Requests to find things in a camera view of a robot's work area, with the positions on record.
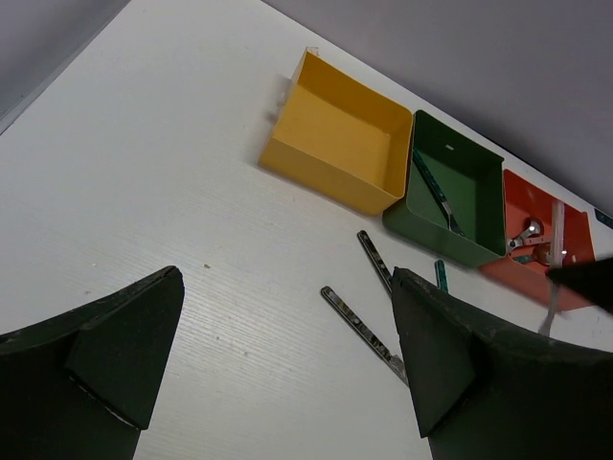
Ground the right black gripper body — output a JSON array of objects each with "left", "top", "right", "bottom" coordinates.
[{"left": 546, "top": 257, "right": 613, "bottom": 314}]

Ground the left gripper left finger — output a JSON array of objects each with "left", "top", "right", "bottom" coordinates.
[{"left": 1, "top": 266, "right": 185, "bottom": 459}]

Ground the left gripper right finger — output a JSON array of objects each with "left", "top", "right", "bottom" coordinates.
[{"left": 392, "top": 268, "right": 612, "bottom": 459}]

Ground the pink handled fork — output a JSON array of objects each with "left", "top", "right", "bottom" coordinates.
[{"left": 538, "top": 200, "right": 565, "bottom": 337}]

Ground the black handled spoon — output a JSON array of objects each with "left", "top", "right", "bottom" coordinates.
[{"left": 507, "top": 218, "right": 543, "bottom": 254}]

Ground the black patterned handle knife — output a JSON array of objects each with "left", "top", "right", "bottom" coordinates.
[{"left": 320, "top": 286, "right": 408, "bottom": 385}]

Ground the teal handled fork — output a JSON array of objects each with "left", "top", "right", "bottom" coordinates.
[{"left": 412, "top": 149, "right": 465, "bottom": 238}]

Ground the teal handled spoon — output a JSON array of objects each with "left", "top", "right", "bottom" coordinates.
[{"left": 513, "top": 253, "right": 551, "bottom": 266}]

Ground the right blue corner label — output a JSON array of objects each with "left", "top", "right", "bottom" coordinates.
[{"left": 594, "top": 208, "right": 613, "bottom": 229}]

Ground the red paper box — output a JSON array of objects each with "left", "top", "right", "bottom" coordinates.
[{"left": 480, "top": 170, "right": 595, "bottom": 305}]

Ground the green paper box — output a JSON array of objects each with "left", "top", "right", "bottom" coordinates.
[{"left": 382, "top": 110, "right": 507, "bottom": 268}]

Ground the yellow paper box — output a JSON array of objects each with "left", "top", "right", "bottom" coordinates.
[{"left": 259, "top": 51, "right": 413, "bottom": 216}]

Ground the teal handled knife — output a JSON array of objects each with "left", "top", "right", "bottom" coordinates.
[{"left": 434, "top": 260, "right": 448, "bottom": 292}]

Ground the black patterned handle fork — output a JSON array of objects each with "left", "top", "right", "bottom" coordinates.
[{"left": 356, "top": 230, "right": 392, "bottom": 296}]

